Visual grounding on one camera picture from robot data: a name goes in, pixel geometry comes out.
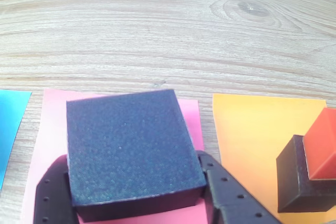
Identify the small red cube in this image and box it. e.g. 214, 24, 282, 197
302, 107, 336, 181

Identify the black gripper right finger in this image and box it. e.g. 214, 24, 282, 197
196, 150, 284, 224

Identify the orange paper sheet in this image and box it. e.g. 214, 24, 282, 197
212, 93, 336, 224

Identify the pink paper sheet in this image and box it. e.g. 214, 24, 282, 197
20, 88, 209, 224

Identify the small dark grey cube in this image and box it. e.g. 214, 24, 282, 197
276, 134, 336, 214

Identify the medium black square block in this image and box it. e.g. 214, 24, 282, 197
66, 89, 207, 223

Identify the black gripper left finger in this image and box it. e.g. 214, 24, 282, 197
33, 155, 79, 224

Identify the blue paper sheet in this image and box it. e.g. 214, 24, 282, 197
0, 89, 33, 190

